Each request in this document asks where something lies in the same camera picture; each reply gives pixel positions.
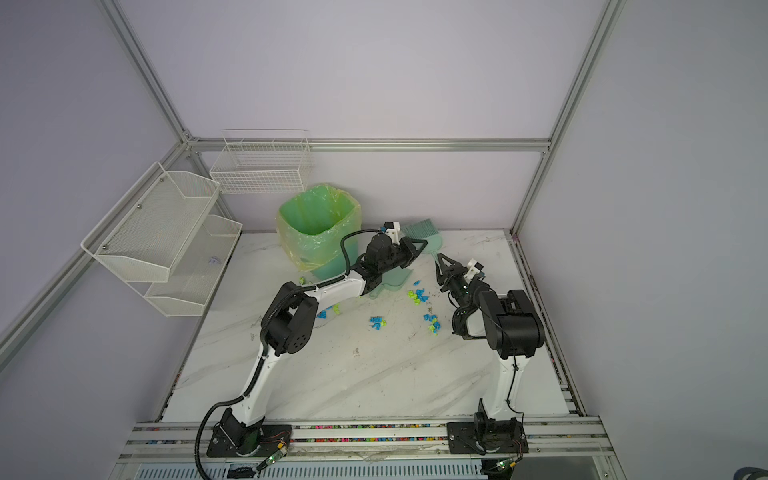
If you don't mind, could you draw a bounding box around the paper scrap cluster upper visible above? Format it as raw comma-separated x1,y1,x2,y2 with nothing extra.
407,280,429,305

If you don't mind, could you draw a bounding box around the paper scrap cluster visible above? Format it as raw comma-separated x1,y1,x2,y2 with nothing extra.
423,313,441,335
407,280,429,305
369,316,387,330

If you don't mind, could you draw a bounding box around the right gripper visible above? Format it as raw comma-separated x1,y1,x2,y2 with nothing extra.
436,255,471,317

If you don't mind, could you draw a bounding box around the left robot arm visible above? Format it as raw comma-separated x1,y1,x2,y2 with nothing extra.
194,222,429,463

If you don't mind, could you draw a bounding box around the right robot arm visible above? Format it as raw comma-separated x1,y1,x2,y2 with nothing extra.
435,253,545,458

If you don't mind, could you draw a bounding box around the white mesh two-tier shelf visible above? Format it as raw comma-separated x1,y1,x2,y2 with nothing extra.
81,163,242,317

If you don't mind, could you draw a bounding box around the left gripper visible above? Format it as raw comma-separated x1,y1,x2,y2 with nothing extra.
380,236,427,275

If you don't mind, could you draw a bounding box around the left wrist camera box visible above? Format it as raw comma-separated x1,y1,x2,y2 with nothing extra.
381,221,402,245

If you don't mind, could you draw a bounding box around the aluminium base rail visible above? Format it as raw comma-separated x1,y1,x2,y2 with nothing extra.
109,416,626,479

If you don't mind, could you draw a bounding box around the white wire basket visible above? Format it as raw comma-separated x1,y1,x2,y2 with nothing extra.
209,129,314,194

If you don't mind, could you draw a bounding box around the green plastic dustpan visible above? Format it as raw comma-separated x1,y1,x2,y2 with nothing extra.
368,267,412,299

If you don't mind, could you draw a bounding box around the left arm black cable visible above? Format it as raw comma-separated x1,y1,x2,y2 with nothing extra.
193,227,385,480

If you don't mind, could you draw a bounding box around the yellow-green bin liner bag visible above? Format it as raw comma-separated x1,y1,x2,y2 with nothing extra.
275,183,364,271

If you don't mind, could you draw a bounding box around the green hand brush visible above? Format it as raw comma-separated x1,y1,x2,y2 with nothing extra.
402,219,443,255

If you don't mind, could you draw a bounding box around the blue paper scrap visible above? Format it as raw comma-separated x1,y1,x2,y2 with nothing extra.
316,303,340,319

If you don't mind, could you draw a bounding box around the paper scrap cluster centre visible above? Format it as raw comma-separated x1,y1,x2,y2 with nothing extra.
369,316,387,330

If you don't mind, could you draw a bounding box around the paper scrap cluster right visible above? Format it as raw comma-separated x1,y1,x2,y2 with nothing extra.
423,313,441,335

